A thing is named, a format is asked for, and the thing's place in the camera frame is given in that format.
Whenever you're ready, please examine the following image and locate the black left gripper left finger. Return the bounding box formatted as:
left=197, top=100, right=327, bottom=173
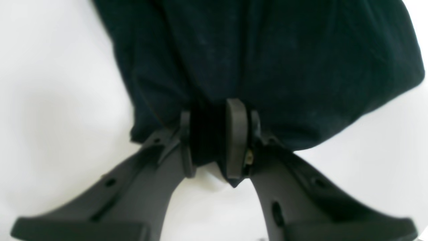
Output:
left=11, top=111, right=196, bottom=241

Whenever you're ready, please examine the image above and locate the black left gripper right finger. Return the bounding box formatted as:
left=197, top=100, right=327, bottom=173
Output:
left=225, top=99, right=418, bottom=241

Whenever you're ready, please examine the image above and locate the black t-shirt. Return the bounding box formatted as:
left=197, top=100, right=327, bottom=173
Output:
left=93, top=0, right=425, bottom=151

